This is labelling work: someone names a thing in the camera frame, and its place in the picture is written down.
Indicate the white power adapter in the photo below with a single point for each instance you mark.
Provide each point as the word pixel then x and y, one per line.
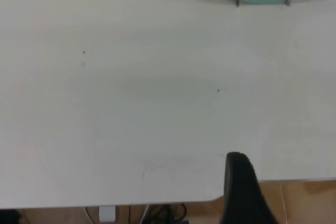
pixel 107 213

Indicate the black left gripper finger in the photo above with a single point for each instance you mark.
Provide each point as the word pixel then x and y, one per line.
pixel 241 190

